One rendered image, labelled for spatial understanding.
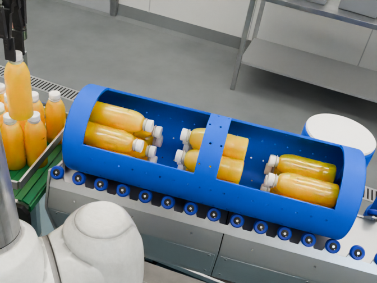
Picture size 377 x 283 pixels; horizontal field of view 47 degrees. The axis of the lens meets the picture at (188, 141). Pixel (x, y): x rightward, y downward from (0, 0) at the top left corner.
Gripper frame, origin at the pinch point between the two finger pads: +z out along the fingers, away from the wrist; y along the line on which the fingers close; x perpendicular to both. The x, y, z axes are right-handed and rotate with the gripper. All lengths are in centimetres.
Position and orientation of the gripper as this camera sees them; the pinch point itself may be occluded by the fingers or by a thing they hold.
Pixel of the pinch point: (14, 45)
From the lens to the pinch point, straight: 132.2
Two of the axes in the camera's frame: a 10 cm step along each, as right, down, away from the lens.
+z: -1.4, 8.0, 5.9
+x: -9.6, -2.5, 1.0
